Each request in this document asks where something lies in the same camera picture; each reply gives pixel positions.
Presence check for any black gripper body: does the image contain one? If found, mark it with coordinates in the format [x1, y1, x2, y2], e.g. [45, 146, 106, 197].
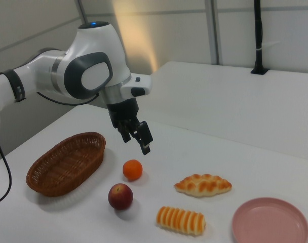
[105, 98, 140, 129]

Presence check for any orange tangerine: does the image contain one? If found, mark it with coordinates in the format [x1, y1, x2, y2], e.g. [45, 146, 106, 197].
[122, 159, 143, 182]

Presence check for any red apple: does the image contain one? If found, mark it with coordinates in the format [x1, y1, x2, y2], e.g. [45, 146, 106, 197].
[108, 183, 134, 211]

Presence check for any braided bread loaf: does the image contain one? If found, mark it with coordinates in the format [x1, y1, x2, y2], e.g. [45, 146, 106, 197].
[173, 173, 233, 197]

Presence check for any striped bread roll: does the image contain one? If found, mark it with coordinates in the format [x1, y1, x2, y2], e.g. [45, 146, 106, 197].
[156, 206, 207, 236]

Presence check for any brown woven basket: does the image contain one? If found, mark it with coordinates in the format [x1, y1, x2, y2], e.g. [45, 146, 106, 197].
[26, 131, 106, 197]

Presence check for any pink plate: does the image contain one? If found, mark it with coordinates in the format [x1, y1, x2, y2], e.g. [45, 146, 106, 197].
[232, 197, 308, 243]

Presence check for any black pole with clamp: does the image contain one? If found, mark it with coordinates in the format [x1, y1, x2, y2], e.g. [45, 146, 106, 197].
[250, 0, 269, 75]

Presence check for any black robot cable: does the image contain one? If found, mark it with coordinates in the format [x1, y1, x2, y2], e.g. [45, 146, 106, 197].
[0, 91, 100, 206]

